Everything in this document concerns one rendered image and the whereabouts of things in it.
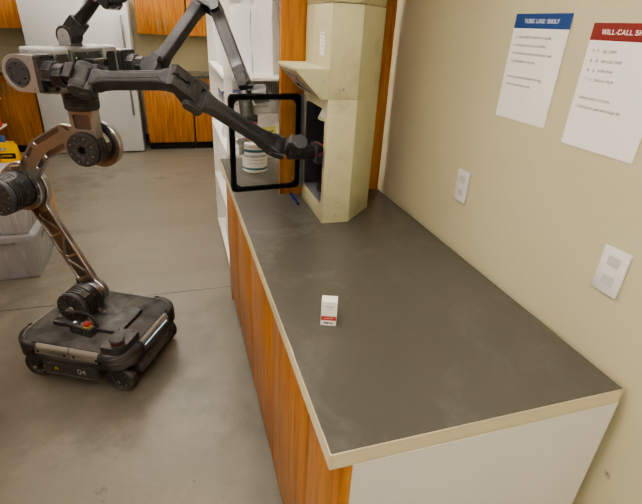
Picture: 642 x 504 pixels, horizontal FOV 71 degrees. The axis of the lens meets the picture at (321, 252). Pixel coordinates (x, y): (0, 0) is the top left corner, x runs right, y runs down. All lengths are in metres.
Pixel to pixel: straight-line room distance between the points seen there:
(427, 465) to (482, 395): 0.19
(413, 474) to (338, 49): 1.29
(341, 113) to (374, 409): 1.07
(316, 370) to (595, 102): 0.90
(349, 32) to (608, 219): 0.98
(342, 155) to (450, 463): 1.11
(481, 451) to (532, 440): 0.13
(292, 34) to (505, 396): 1.52
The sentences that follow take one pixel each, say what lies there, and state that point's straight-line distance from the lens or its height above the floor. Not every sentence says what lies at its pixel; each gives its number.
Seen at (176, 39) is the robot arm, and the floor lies 1.56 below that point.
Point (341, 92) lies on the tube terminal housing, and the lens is 1.68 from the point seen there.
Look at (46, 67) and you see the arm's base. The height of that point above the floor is 1.47.
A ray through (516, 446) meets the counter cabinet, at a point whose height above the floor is 0.83.
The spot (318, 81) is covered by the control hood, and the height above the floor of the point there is 1.47.
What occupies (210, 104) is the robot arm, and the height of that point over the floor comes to 1.39.
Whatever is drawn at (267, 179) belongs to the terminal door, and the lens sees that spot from 1.99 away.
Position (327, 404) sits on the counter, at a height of 0.94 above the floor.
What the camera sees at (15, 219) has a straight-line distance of 3.50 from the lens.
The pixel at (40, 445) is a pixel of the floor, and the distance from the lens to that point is 2.39.
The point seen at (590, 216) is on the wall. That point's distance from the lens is 1.29.
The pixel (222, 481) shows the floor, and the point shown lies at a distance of 2.06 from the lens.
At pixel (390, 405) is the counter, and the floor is 0.94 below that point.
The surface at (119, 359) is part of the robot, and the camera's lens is 2.33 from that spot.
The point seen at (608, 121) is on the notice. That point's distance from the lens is 1.26.
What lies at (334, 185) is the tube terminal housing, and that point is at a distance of 1.75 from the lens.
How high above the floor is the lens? 1.64
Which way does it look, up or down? 27 degrees down
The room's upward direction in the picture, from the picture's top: 3 degrees clockwise
